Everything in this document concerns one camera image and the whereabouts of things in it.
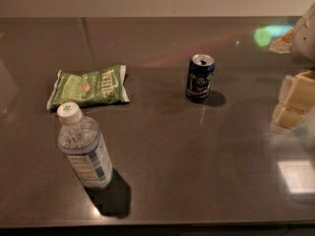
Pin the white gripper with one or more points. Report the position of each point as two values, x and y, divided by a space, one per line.
305 41

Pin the blue pepsi can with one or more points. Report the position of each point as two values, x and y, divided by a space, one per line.
199 79

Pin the clear plastic water bottle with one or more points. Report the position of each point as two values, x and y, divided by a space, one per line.
82 142

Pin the green kettle chips bag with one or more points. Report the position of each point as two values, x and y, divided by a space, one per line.
90 89

